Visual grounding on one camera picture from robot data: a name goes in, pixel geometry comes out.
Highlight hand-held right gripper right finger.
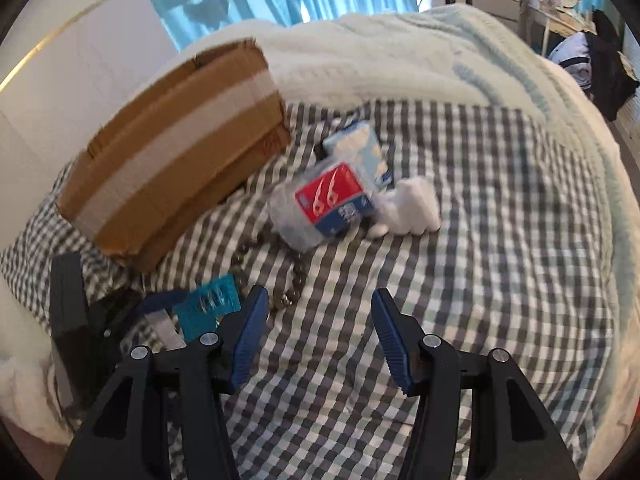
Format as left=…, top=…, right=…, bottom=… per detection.
left=371, top=287, right=581, bottom=480

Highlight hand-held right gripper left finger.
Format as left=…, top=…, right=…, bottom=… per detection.
left=55, top=285, right=271, bottom=480

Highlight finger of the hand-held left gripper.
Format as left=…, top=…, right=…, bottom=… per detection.
left=127, top=290, right=201, bottom=326

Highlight teal packet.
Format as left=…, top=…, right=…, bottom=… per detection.
left=174, top=274, right=242, bottom=342

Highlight brown cardboard box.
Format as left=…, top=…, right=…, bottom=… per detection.
left=56, top=37, right=292, bottom=273

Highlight white flat strip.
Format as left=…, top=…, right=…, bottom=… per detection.
left=149, top=310, right=187, bottom=352

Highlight grey checked cloth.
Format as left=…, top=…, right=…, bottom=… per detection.
left=0, top=97, right=618, bottom=480

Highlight white bedding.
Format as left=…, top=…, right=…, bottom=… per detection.
left=0, top=357, right=86, bottom=436

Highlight white cotton pads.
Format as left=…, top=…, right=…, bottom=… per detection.
left=370, top=179, right=443, bottom=238

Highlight clear bottle red blue label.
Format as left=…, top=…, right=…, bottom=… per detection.
left=269, top=157, right=378, bottom=253

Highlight light blue tissue pack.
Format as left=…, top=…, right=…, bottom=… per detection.
left=321, top=120, right=395, bottom=192

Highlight white textured quilt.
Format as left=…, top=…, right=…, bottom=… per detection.
left=187, top=2, right=636, bottom=411

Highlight dark garment behind curtain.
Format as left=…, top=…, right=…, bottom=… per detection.
left=182, top=0, right=230, bottom=26

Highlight white and navy jacket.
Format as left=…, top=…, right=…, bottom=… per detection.
left=547, top=32, right=601, bottom=92

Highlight white desk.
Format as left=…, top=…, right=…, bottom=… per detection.
left=525, top=0, right=596, bottom=56

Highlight dark bead bracelet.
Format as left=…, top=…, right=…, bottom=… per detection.
left=231, top=230, right=308, bottom=315

